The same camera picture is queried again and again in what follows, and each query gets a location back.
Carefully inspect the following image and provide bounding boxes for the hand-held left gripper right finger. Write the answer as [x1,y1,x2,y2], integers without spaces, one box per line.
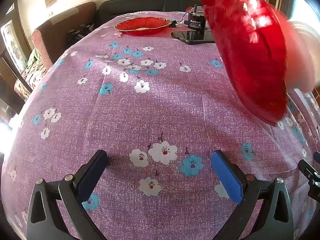
[211,150,294,240]

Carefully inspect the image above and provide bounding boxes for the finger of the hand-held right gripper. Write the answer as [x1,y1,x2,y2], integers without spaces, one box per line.
[297,151,320,198]

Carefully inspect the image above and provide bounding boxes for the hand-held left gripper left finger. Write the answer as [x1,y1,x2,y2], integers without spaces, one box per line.
[26,149,109,240]

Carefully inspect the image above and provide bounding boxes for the red glass plate gold rim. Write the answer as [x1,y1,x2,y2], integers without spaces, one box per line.
[114,17,172,36]
[201,0,288,126]

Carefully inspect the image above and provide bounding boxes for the purple floral tablecloth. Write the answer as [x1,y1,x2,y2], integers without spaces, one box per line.
[0,10,320,240]

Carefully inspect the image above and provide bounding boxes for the patterned blanket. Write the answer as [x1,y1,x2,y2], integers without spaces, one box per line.
[14,47,48,100]

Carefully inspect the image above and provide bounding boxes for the brown fabric armchair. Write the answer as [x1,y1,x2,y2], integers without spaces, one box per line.
[32,2,97,70]

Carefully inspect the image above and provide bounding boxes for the black hand-held devices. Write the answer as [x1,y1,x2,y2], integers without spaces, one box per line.
[68,23,95,37]

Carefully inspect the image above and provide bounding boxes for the black phone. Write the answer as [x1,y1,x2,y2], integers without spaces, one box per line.
[171,29,216,45]

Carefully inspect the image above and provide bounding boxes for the black leather sofa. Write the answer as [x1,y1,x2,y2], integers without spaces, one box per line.
[96,0,194,28]

